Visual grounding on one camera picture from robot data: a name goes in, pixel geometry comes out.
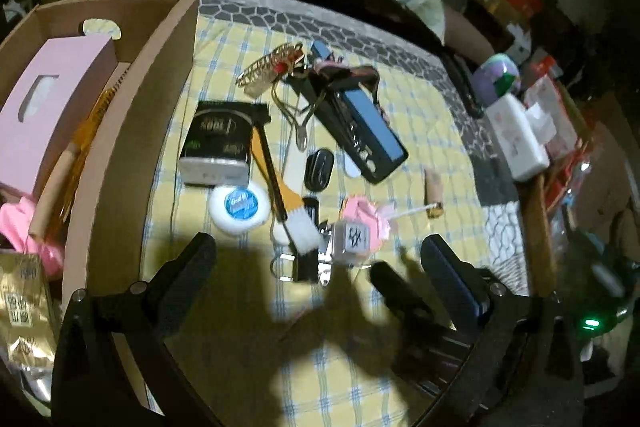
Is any white tissue dispenser box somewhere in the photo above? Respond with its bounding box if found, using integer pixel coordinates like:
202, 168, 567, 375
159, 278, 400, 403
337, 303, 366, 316
486, 94, 556, 182

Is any pink lollipop cookie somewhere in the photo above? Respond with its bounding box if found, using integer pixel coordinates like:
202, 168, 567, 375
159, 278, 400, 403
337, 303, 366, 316
341, 196, 444, 253

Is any orange handled white brush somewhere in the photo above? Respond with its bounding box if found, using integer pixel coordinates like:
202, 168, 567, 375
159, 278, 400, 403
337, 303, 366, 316
249, 126, 324, 255

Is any black remote control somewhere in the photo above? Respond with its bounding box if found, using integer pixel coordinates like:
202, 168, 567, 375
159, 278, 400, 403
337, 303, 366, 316
442, 49, 484, 119

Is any pink cloth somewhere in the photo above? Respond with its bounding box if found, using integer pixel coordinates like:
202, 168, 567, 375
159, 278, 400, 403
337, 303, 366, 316
0, 197, 64, 281

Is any pink tissue box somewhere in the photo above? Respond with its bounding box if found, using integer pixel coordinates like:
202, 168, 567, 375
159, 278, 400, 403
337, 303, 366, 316
1, 34, 117, 199

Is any gold hair comb clip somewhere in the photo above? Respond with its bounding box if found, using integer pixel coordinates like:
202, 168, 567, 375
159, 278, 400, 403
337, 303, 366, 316
235, 42, 304, 100

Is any purple round container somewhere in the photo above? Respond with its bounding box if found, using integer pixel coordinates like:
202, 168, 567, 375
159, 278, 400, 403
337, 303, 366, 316
471, 53, 520, 107

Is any small black oval case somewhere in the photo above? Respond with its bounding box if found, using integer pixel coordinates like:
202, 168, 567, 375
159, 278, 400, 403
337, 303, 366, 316
304, 148, 334, 193

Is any white cube with character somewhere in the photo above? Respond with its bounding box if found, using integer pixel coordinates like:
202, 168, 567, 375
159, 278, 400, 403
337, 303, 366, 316
332, 220, 371, 265

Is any black tin box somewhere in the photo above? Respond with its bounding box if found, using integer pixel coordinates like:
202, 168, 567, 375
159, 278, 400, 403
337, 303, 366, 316
178, 101, 270, 187

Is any beige cosmetic tube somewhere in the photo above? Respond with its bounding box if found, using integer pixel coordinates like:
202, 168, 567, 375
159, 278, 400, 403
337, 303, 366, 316
424, 169, 444, 219

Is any black manicure kit case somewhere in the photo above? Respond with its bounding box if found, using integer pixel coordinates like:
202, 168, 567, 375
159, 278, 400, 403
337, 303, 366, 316
290, 40, 409, 184

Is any wooden roller stick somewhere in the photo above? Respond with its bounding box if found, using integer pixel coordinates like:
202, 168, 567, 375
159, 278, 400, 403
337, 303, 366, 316
28, 142, 80, 243

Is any yellow plaid cloth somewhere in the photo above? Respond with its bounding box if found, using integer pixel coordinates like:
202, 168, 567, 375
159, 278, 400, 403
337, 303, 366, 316
141, 16, 488, 426

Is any brown cardboard box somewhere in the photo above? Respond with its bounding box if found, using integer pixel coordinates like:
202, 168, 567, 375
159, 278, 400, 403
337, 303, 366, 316
1, 0, 200, 301

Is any gold foil packet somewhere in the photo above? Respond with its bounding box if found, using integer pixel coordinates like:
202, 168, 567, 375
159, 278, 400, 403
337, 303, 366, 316
1, 251, 58, 404

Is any round white blue container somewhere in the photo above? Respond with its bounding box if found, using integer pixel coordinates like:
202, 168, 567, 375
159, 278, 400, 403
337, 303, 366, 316
208, 181, 271, 236

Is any grey stone pattern tablecloth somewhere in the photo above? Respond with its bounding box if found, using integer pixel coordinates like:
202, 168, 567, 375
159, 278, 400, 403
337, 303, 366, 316
200, 0, 529, 295

